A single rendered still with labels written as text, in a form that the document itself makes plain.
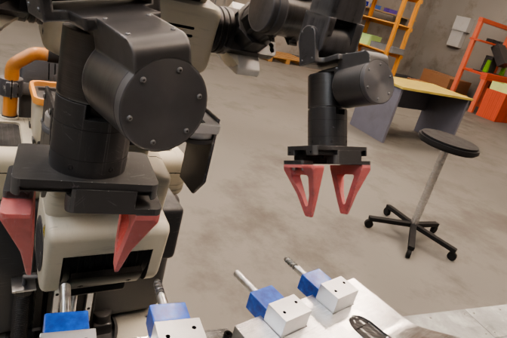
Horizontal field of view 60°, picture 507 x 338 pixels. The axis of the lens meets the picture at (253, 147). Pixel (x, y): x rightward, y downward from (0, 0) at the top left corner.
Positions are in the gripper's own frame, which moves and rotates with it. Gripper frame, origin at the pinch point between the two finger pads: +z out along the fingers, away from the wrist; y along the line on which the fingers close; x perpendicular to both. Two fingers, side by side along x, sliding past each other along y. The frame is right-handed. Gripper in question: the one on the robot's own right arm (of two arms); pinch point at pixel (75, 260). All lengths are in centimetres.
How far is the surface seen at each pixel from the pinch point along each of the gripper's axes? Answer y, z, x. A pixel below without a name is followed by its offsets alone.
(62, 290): 0.1, 11.3, 10.3
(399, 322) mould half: 47.1, 15.3, 3.9
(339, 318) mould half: 37.3, 15.3, 6.0
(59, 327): -0.2, 10.6, 3.8
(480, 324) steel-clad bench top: 71, 21, 6
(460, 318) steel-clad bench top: 68, 21, 8
